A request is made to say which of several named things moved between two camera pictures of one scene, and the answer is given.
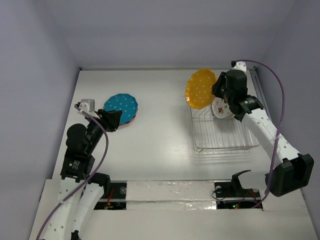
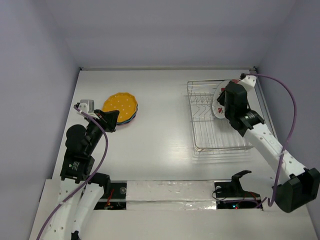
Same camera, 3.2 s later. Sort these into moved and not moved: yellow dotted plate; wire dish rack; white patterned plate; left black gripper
Moved: yellow dotted plate
Not moved: left black gripper; wire dish rack; white patterned plate
